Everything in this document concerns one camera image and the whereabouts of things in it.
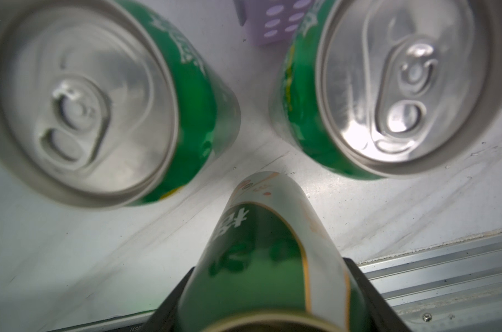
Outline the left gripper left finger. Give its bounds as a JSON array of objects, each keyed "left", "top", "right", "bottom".
[{"left": 139, "top": 267, "right": 194, "bottom": 332}]

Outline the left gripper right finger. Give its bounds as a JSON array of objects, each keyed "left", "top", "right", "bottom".
[{"left": 344, "top": 258, "right": 411, "bottom": 332}]

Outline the green can gold lid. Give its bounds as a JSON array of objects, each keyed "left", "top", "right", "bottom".
[{"left": 176, "top": 172, "right": 371, "bottom": 331}]

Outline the green soda can front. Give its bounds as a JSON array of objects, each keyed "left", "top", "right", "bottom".
[{"left": 0, "top": 1, "right": 241, "bottom": 209}]

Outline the green soda can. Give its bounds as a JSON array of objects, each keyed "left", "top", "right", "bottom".
[
  {"left": 269, "top": 1, "right": 502, "bottom": 180},
  {"left": 0, "top": 1, "right": 241, "bottom": 209}
]

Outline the green soda can back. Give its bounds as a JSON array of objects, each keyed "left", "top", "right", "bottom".
[{"left": 269, "top": 1, "right": 502, "bottom": 180}]

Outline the purple plastic basket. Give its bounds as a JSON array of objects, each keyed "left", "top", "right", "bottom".
[{"left": 233, "top": 0, "right": 315, "bottom": 46}]

